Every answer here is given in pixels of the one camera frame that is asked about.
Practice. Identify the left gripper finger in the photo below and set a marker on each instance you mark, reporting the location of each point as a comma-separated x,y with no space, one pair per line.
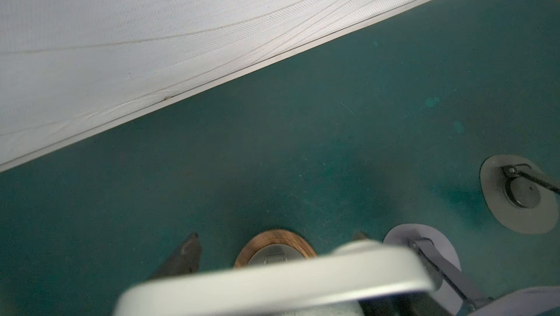
184,260

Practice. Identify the phone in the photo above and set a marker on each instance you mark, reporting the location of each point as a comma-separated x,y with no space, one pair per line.
361,269

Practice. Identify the wooden round stand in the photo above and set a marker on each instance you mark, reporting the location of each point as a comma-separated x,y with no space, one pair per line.
273,247

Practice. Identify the lilac rear round stand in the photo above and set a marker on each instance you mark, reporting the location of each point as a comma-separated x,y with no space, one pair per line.
454,293

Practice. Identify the grey round stand right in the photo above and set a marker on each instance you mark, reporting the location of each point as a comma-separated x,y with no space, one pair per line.
519,194

